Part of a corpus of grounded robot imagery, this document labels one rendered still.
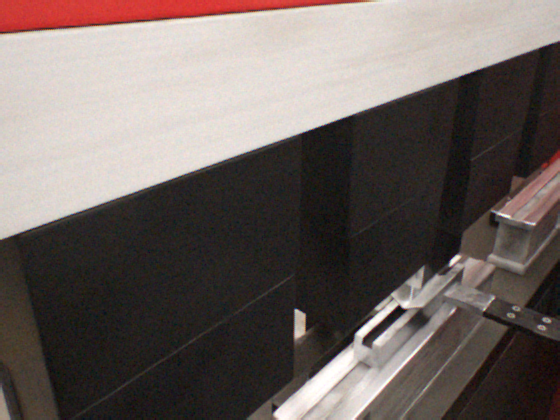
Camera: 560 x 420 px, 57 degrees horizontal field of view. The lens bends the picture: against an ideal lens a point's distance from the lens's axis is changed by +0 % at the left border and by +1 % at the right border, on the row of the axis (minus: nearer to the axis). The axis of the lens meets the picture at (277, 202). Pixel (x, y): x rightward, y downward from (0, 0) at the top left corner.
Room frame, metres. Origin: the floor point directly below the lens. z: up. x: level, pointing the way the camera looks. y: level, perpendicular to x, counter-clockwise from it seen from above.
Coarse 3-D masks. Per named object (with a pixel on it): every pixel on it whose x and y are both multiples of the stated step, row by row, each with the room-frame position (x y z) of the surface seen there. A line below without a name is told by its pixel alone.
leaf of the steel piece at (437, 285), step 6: (444, 276) 0.52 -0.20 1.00; (450, 276) 0.51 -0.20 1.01; (432, 282) 0.51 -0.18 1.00; (438, 282) 0.51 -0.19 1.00; (444, 282) 0.50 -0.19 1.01; (426, 288) 0.50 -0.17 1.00; (432, 288) 0.50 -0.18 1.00; (438, 288) 0.49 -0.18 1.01; (420, 294) 0.49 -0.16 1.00; (426, 294) 0.48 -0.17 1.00; (432, 294) 0.48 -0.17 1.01; (414, 300) 0.48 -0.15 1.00; (420, 300) 0.47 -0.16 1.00; (426, 300) 0.47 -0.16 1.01; (408, 306) 0.47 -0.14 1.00; (414, 306) 0.46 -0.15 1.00; (420, 306) 0.45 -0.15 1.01
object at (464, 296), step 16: (464, 288) 0.49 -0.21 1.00; (464, 304) 0.47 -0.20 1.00; (480, 304) 0.46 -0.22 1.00; (496, 304) 0.46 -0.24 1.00; (512, 304) 0.46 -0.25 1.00; (496, 320) 0.44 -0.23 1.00; (512, 320) 0.44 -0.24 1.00; (528, 320) 0.44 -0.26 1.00; (544, 320) 0.43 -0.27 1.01; (544, 336) 0.41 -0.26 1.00
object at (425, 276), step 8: (440, 232) 0.49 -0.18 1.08; (448, 232) 0.51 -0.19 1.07; (440, 240) 0.50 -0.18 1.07; (448, 240) 0.51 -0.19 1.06; (456, 240) 0.53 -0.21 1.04; (440, 248) 0.50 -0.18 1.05; (448, 248) 0.52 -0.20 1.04; (456, 248) 0.54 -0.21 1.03; (440, 256) 0.50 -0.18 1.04; (448, 256) 0.52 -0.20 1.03; (432, 264) 0.49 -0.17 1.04; (440, 264) 0.50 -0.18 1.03; (448, 264) 0.55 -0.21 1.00; (424, 272) 0.47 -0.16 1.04; (432, 272) 0.49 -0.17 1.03; (440, 272) 0.53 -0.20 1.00; (408, 280) 0.48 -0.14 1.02; (416, 280) 0.47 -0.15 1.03; (424, 280) 0.48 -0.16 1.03; (432, 280) 0.52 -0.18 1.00; (416, 288) 0.48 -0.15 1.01; (424, 288) 0.50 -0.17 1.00; (416, 296) 0.49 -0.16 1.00
